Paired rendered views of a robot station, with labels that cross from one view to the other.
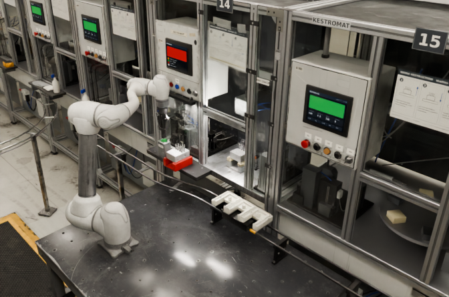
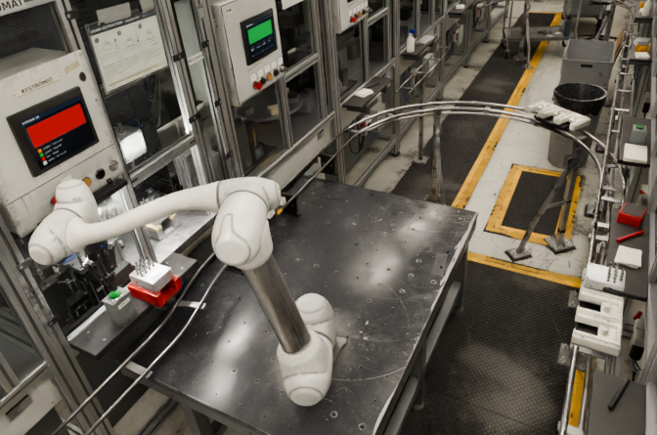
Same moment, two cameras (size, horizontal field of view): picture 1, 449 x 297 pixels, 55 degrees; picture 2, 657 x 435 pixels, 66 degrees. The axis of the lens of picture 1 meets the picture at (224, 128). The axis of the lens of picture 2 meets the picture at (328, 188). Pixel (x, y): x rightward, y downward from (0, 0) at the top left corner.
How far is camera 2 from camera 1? 2.95 m
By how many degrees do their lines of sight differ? 87
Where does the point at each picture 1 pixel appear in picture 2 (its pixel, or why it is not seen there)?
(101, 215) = (327, 315)
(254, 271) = (316, 224)
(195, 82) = (106, 147)
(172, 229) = not seen: hidden behind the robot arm
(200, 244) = (287, 272)
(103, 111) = (259, 185)
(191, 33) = (68, 65)
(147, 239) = not seen: hidden behind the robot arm
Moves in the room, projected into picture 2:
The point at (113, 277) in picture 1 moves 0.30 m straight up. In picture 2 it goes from (378, 325) to (376, 269)
